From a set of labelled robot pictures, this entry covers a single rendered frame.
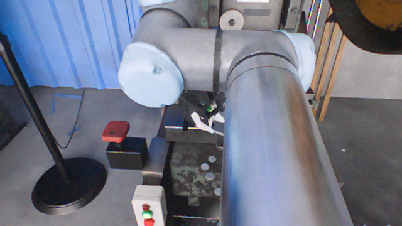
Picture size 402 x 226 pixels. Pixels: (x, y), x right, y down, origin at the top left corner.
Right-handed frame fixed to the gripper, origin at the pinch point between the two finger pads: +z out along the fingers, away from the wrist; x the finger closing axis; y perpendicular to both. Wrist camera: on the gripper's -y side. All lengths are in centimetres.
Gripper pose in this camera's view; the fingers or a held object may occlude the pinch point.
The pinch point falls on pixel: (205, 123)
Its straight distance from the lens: 61.6
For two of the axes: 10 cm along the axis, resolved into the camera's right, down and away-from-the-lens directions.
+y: 6.8, 4.4, -5.8
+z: 2.4, 6.2, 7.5
